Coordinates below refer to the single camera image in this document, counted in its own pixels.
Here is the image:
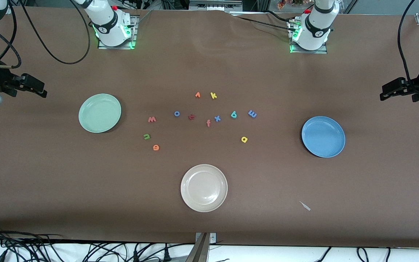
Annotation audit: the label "blue plate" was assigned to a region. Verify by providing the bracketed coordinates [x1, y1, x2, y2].
[302, 116, 346, 158]

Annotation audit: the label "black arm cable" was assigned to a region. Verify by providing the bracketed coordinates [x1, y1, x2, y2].
[0, 0, 91, 70]
[398, 0, 419, 91]

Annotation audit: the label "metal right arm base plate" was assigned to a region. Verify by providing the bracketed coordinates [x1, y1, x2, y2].
[98, 15, 137, 49]

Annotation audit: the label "metal clamp bracket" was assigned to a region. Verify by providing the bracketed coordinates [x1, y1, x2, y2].
[195, 232, 216, 243]

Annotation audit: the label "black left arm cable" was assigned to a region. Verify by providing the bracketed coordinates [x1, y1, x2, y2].
[398, 0, 419, 91]

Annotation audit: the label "green plate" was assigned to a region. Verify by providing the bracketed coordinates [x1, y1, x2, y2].
[79, 94, 122, 133]

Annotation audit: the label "brown table cover sheet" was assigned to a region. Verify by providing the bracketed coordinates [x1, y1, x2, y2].
[0, 7, 419, 249]

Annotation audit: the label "beige plate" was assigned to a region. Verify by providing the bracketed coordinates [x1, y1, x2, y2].
[180, 164, 228, 213]

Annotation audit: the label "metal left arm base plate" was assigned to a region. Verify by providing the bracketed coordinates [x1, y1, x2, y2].
[290, 20, 328, 54]

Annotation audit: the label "grey metal bar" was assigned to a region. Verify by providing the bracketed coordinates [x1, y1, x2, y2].
[185, 233, 210, 262]

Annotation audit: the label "black cable on table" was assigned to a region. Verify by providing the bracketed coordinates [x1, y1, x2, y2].
[237, 16, 297, 33]
[266, 10, 294, 23]

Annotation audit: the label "orange dried flowers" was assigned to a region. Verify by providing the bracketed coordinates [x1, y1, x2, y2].
[277, 0, 314, 9]

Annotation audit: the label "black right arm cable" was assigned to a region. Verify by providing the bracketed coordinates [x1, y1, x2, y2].
[0, 0, 91, 70]

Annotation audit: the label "aluminium frame piece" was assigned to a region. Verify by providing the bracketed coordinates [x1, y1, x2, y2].
[189, 0, 243, 12]

